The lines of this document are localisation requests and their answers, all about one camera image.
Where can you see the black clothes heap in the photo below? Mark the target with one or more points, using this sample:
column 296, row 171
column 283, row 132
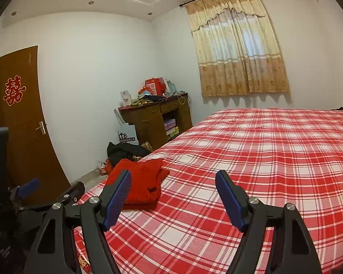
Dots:
column 125, row 151

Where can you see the red knitted sweater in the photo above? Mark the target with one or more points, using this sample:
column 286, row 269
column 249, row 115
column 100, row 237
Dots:
column 137, row 182

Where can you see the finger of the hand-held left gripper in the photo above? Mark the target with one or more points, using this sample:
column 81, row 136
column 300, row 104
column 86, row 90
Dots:
column 71, row 191
column 28, row 188

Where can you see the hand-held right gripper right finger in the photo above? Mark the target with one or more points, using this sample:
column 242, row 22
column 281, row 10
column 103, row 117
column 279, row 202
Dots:
column 231, row 202

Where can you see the brown wooden desk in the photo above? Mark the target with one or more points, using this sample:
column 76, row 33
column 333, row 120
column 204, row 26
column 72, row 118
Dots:
column 148, row 122

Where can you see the olive clothes heap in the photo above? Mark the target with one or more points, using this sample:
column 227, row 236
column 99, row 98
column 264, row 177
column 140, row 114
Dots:
column 144, row 101

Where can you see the red plaid bed sheet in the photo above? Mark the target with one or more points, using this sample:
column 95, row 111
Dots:
column 260, row 162

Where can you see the red gift bag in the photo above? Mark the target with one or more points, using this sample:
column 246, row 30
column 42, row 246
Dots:
column 154, row 87

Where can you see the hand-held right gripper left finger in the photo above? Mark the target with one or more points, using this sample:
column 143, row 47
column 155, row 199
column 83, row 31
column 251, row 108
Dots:
column 118, row 202

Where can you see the beige patterned curtain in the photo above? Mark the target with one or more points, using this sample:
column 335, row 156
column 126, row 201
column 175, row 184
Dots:
column 237, row 48

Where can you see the yellow box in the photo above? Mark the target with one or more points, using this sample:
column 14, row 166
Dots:
column 173, row 132

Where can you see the red white plastic bag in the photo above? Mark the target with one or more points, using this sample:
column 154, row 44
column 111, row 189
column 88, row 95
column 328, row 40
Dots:
column 105, row 168

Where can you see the red paper door decal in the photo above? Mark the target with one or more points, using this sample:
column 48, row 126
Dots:
column 14, row 91

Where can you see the brown wooden door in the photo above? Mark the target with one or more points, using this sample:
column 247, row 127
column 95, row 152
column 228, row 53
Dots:
column 25, row 154

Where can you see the brown patterned cloth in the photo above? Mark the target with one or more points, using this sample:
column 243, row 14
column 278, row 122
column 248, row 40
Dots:
column 147, row 147

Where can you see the white printed paper bag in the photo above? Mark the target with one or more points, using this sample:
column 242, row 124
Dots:
column 127, row 137

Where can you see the white carton box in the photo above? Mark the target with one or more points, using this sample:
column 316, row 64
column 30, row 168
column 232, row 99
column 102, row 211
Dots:
column 125, row 98

